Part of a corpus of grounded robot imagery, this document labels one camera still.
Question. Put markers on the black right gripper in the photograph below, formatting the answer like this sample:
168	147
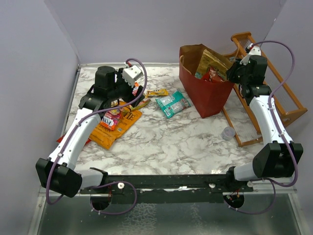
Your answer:
232	72

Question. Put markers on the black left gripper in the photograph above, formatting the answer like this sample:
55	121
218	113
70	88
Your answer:
129	96

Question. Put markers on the red Doritos chips bag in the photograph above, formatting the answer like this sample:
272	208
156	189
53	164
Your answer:
212	76

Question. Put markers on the gold kettle chips bag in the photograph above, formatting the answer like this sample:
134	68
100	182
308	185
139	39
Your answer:
211	59

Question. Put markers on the yellow Kettle honey dijon bag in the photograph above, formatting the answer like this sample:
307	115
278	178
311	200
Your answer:
105	137

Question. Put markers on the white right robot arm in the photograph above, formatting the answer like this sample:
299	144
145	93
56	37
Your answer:
280	154

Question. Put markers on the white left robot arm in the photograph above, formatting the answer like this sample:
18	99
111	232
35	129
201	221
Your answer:
57	171

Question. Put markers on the orange Fox's fruits candy bag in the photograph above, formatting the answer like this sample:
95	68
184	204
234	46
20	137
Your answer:
143	101

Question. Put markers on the teal Fox's mint candy bag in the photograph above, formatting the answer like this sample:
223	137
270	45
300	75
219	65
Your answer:
173	104

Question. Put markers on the red brown paper bag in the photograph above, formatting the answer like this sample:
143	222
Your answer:
208	97

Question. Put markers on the yellow M&M's packet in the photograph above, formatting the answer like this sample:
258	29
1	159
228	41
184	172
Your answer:
156	93

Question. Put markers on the orange wooden rack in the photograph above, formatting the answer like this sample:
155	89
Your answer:
272	78

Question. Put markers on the small purple lidded cup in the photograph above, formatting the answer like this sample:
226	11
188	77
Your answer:
228	133

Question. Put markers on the small red snack packet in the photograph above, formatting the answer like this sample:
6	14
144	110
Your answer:
60	139

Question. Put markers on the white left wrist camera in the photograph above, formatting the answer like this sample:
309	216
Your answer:
131	74

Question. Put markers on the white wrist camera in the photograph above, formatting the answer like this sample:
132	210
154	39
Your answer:
131	74
250	51

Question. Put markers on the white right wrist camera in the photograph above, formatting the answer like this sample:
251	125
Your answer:
250	51

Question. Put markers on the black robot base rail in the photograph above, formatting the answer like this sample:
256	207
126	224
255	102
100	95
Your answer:
159	189

